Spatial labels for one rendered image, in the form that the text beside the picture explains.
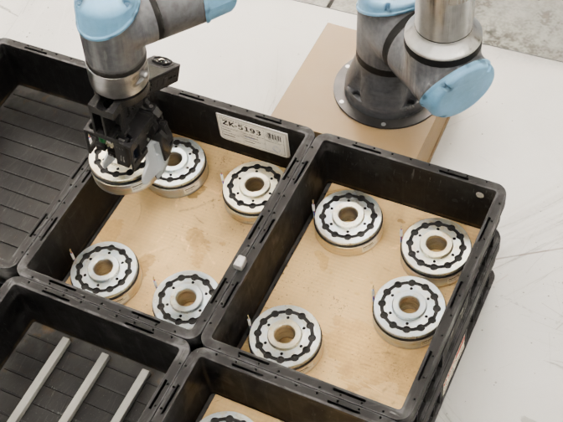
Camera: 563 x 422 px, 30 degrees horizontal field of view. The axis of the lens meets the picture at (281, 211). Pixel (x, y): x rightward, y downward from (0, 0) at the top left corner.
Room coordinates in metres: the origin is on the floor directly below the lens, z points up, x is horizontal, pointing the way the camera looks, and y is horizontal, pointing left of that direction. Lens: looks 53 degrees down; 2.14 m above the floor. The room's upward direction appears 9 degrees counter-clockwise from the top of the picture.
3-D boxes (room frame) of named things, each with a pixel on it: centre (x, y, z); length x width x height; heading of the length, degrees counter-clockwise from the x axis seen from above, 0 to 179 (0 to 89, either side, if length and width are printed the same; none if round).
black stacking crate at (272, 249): (0.80, -0.09, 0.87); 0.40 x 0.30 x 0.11; 147
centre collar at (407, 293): (0.76, -0.16, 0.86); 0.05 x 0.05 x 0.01
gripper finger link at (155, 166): (0.94, 0.17, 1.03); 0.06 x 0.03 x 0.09; 147
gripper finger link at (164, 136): (0.96, 0.15, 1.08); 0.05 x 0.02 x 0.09; 57
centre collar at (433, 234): (0.86, -0.22, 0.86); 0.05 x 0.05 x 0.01
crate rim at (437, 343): (0.80, -0.09, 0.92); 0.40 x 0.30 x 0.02; 147
